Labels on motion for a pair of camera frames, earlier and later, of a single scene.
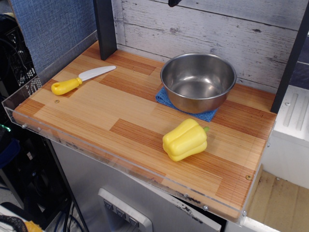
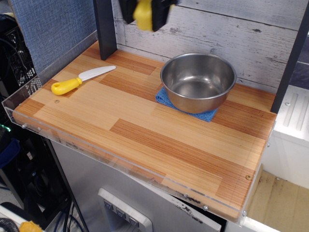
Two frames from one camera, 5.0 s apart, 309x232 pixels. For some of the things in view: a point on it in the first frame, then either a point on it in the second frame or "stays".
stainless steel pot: x=198 y=83 stays
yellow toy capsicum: x=184 y=139 to x=142 y=13
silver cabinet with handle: x=111 y=198 stays
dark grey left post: x=106 y=27 stays
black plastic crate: x=16 y=66 stays
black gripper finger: x=173 y=3 to x=160 y=9
